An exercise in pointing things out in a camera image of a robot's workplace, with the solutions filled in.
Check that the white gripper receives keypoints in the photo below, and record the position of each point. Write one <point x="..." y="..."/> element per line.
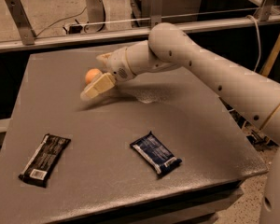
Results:
<point x="118" y="64"/>

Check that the orange fruit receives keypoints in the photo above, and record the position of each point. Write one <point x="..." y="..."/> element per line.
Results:
<point x="92" y="74"/>

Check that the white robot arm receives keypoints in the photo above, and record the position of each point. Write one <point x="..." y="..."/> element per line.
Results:
<point x="254" y="96"/>

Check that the blue rxbar wrapper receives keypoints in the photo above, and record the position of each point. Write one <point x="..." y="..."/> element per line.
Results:
<point x="156" y="154"/>

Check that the black rxbar wrapper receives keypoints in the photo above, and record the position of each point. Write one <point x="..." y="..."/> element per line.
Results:
<point x="39" y="168"/>

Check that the grey cabinet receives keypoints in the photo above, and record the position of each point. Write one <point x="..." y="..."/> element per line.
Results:
<point x="173" y="11"/>

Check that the yellow wooden stick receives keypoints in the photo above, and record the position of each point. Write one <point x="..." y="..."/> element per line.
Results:
<point x="268" y="66"/>

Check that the metal guard rail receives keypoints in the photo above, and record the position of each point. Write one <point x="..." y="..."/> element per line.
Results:
<point x="120" y="36"/>

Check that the grey pedestal post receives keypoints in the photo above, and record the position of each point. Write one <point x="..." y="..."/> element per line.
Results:
<point x="96" y="15"/>

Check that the middle metal rail bracket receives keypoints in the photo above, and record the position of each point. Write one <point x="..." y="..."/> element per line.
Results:
<point x="155" y="12"/>

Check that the metal rail bracket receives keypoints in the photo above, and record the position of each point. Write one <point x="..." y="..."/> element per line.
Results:
<point x="155" y="12"/>
<point x="264" y="11"/>
<point x="24" y="27"/>

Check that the left metal rail bracket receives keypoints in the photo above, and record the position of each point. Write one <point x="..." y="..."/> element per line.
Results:
<point x="24" y="27"/>

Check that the right metal rail bracket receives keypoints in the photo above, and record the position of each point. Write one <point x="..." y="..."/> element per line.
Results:
<point x="264" y="11"/>

